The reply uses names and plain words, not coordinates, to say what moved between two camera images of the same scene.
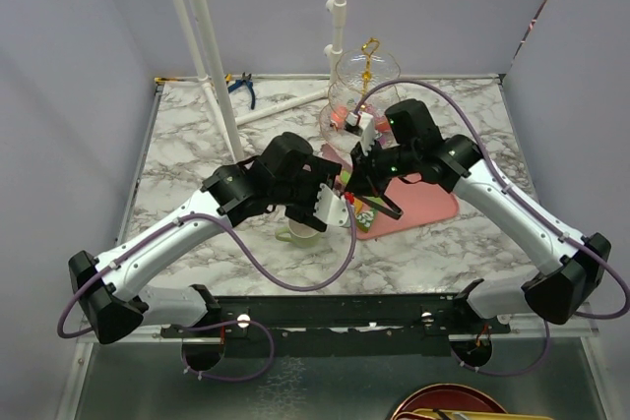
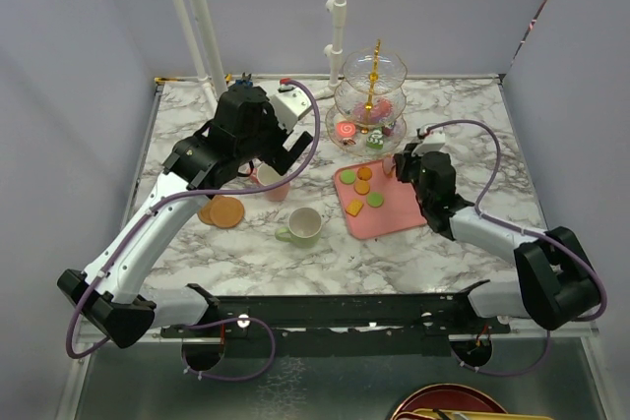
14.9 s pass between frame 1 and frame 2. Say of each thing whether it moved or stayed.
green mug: stayed
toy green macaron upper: stayed
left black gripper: moved
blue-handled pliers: stayed
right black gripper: moved
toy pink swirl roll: moved
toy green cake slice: moved
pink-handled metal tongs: moved
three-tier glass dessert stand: stayed
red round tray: stayed
